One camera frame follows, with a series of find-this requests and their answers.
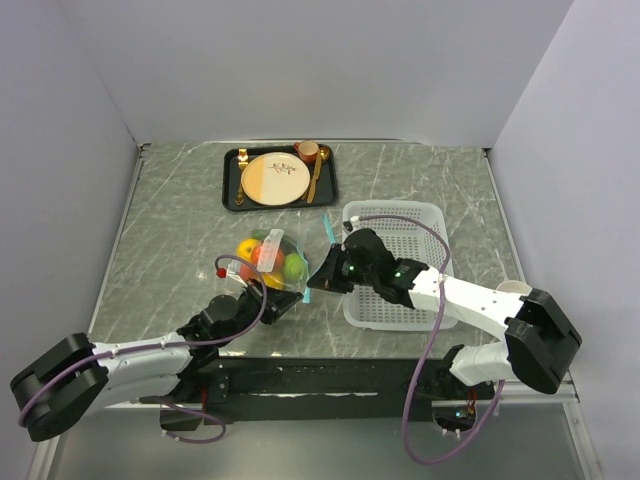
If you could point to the clear zip top bag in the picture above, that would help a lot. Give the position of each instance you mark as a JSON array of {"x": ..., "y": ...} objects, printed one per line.
[{"x": 311, "y": 239}]

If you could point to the peach fruit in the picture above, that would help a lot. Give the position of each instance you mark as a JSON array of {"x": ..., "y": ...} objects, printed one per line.
[{"x": 247, "y": 272}]

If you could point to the aluminium frame rail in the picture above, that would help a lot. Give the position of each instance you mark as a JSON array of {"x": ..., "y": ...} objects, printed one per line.
[{"x": 516, "y": 393}]

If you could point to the orange tangerine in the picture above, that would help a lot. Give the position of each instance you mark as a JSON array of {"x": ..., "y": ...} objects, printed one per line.
[{"x": 268, "y": 259}]

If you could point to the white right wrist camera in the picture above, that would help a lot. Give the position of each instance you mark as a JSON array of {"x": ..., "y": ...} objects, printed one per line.
[{"x": 352, "y": 224}]

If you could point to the gold fork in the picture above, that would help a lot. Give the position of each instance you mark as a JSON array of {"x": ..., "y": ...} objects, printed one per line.
[{"x": 242, "y": 163}]

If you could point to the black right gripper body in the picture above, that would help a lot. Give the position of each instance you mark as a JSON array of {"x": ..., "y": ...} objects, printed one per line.
[{"x": 362, "y": 276}]

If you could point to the gold knife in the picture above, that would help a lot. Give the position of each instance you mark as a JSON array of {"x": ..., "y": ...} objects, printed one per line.
[{"x": 313, "y": 181}]

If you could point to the yellow lemon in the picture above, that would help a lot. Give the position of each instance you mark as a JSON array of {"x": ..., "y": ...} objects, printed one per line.
[{"x": 274, "y": 280}]

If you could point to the gold spoon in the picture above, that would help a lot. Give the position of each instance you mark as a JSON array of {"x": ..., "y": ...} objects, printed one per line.
[{"x": 324, "y": 153}]

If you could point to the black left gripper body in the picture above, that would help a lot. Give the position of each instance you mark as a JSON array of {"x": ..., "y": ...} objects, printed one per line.
[{"x": 249, "y": 305}]

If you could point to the yellow apple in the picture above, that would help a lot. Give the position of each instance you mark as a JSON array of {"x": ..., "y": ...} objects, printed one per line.
[{"x": 246, "y": 247}]

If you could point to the orange ceramic cup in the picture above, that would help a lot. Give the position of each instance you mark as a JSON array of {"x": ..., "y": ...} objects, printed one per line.
[{"x": 307, "y": 150}]

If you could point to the cream and orange plate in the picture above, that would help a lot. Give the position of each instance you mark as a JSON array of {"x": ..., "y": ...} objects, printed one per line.
[{"x": 275, "y": 179}]

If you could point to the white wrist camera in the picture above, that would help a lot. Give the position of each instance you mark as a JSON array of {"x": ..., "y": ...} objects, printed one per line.
[
  {"x": 231, "y": 278},
  {"x": 352, "y": 224}
]

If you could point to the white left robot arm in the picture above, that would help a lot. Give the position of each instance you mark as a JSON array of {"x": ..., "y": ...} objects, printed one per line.
[{"x": 78, "y": 376}]

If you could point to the white plastic basket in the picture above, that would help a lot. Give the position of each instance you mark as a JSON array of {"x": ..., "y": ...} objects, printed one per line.
[{"x": 409, "y": 229}]

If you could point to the green cabbage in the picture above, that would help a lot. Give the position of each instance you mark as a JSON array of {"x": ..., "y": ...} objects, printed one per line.
[{"x": 294, "y": 268}]

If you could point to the white paper cup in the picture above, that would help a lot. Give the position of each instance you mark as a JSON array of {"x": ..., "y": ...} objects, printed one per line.
[{"x": 515, "y": 287}]

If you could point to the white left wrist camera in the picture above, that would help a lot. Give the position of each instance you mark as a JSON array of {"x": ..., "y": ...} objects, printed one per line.
[{"x": 231, "y": 278}]

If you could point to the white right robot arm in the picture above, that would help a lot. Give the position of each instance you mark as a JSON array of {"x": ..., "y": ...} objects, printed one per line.
[{"x": 535, "y": 342}]

